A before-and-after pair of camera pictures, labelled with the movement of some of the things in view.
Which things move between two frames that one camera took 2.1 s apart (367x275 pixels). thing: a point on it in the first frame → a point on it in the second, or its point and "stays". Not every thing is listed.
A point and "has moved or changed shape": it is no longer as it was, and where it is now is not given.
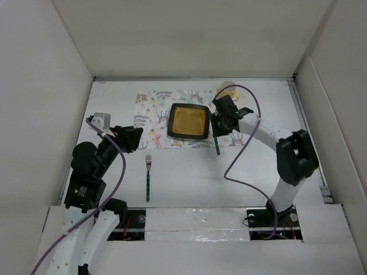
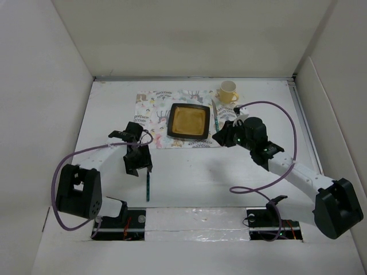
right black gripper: (218, 131) → (223, 136)
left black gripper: (127, 136) → (144, 162)
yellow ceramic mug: (230, 90) stays
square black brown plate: (188, 121) stays
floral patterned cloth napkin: (151, 112) stays
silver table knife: (217, 148) has moved or changed shape
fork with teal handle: (148, 161) stays
